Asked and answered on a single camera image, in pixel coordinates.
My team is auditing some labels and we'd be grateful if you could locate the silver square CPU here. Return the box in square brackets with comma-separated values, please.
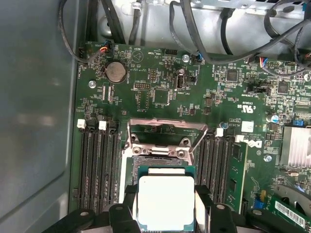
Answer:
[136, 165, 196, 233]

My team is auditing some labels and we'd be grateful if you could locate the metal socket cover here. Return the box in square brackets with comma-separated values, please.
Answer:
[126, 117, 209, 156]

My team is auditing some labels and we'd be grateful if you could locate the green motherboard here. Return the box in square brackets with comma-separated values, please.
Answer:
[69, 42, 311, 233]

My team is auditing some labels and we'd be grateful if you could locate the silver finned heatsink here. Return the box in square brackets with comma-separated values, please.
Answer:
[279, 126, 311, 170]

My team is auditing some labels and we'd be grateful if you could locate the round silver coin battery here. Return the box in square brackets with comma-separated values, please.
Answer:
[103, 61, 127, 83]

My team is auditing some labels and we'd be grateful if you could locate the green RAM stick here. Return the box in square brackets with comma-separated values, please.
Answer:
[230, 143, 248, 214]

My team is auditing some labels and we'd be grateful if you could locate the black open PC case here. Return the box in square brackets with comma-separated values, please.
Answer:
[0, 0, 311, 233]

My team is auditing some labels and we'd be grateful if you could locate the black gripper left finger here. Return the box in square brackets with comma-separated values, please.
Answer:
[47, 184, 139, 233]

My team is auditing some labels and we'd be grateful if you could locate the black wire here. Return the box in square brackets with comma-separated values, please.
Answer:
[169, 0, 207, 64]
[128, 0, 143, 46]
[219, 7, 235, 55]
[57, 0, 112, 64]
[206, 20, 311, 66]

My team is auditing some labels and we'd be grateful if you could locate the CPU socket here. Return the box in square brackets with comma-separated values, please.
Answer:
[120, 139, 197, 195]

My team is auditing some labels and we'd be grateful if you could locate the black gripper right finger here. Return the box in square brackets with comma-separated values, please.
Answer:
[194, 184, 306, 233]

